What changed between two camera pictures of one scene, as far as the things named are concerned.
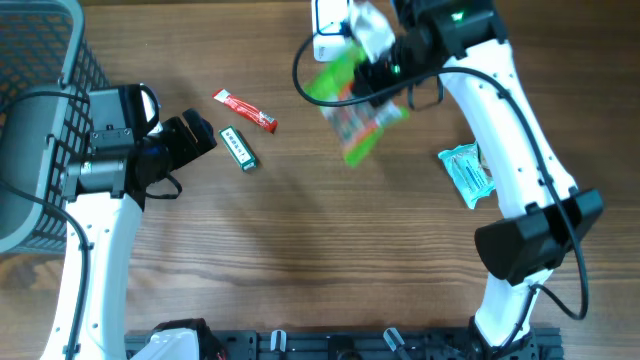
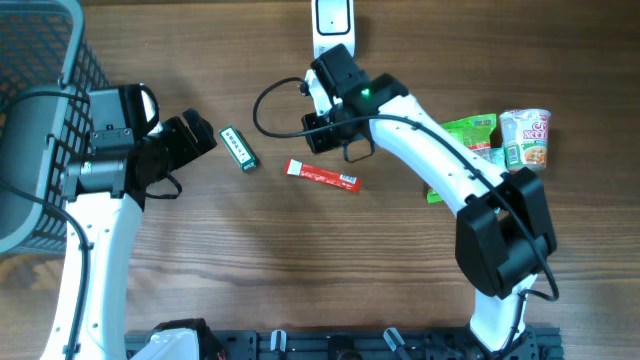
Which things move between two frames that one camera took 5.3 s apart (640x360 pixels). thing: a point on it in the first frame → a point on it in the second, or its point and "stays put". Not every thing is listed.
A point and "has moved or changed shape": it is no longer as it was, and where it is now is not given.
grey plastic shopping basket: x=49 y=66 stays put
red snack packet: x=239 y=106 → x=343 y=181
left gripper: x=188 y=147 stays put
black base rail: x=457 y=344 stays put
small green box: x=239 y=149 stays put
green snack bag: x=354 y=124 has moved or changed shape
